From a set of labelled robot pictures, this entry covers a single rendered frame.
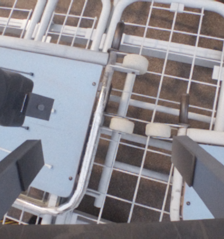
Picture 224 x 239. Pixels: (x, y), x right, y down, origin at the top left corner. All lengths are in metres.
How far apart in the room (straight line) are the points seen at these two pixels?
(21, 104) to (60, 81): 0.23
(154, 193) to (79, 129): 0.68
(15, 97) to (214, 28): 1.19
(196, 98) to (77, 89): 0.77
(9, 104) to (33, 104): 0.03
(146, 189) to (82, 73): 0.73
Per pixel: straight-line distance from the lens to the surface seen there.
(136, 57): 0.42
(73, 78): 0.45
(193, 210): 0.48
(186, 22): 1.27
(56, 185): 0.46
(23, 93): 0.26
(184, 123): 0.45
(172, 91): 1.04
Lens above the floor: 0.97
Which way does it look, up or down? 79 degrees down
